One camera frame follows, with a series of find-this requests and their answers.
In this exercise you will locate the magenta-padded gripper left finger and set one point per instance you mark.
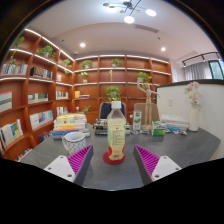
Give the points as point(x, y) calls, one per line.
point(60, 166)

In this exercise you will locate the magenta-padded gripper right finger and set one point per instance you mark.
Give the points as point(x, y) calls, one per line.
point(163, 166)

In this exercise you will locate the clear bottle with yellow drink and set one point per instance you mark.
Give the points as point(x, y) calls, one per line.
point(116, 136)

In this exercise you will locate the white patterned mug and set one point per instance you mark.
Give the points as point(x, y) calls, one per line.
point(75, 143)

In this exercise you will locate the small green white box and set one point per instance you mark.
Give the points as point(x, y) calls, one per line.
point(158, 128)

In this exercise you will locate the stack of colourful books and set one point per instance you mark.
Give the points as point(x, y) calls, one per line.
point(70, 125)

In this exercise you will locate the stack of white papers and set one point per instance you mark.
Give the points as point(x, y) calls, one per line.
point(175, 121)

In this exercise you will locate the flat round red coaster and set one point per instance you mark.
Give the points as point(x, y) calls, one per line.
point(106, 160)

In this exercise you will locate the tall green white carton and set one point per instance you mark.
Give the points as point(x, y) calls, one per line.
point(137, 120)

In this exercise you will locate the stack of dark books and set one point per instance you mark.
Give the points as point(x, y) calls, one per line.
point(100, 127)

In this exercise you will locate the white vase with pink flowers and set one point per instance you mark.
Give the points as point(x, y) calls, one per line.
point(193, 118)

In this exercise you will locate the tan chair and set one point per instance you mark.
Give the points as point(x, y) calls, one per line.
point(141, 111)

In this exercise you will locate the wooden artist mannequin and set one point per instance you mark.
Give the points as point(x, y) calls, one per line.
point(148, 103)

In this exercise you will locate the wooden shelf unit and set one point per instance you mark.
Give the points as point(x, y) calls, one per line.
point(30, 96)

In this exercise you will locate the grey sheer curtain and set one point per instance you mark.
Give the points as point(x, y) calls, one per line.
point(198, 71)

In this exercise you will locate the window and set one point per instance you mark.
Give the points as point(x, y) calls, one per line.
point(217, 69)

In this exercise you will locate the recessed ceiling light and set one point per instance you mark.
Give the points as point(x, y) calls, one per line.
point(163, 49)
point(82, 44)

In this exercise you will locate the ceiling air vent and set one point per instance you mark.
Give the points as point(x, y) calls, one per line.
point(146, 28)

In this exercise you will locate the branched ceiling lamp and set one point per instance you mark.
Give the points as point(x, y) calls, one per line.
point(128, 10)

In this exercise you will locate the white wall socket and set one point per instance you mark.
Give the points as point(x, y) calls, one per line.
point(170, 102)

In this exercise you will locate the black track light rail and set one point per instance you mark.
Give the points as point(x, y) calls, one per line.
point(200, 56)

